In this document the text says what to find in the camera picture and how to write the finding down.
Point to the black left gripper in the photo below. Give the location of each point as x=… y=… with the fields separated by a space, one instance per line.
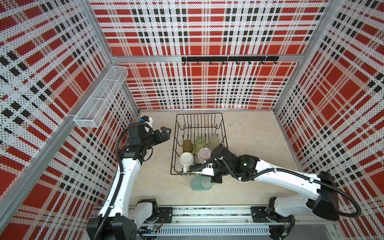
x=160 y=139

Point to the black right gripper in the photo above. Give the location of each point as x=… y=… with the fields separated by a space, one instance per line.
x=216 y=179

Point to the lavender ceramic mug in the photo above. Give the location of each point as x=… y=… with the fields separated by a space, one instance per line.
x=204 y=154

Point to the pale green frosted glass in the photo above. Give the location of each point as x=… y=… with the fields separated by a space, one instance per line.
x=213 y=142

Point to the amber textured glass cup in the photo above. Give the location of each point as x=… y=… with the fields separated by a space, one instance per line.
x=188 y=146

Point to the teal glass cup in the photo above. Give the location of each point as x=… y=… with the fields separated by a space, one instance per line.
x=201 y=183

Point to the green ribbed glass cup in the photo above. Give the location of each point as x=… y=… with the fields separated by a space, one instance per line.
x=200 y=143

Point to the red interior white mug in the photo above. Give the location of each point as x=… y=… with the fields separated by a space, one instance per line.
x=186 y=159

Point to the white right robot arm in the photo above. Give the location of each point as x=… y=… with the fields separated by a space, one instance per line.
x=316 y=193

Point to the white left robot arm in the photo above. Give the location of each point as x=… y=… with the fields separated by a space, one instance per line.
x=116 y=221

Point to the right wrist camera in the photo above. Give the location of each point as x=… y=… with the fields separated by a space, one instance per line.
x=207 y=171

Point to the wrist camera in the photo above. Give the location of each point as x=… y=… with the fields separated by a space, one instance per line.
x=147 y=120
x=207 y=171

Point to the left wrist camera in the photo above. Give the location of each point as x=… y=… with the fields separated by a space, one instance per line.
x=147 y=120

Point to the black wire dish rack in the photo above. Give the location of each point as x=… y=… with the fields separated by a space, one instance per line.
x=190 y=127

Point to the white wire wall basket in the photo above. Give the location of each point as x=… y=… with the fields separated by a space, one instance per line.
x=96 y=107

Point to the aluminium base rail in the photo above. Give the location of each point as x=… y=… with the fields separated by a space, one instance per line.
x=233 y=222

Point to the black wall hook rail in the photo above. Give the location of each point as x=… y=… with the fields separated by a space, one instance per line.
x=225 y=59

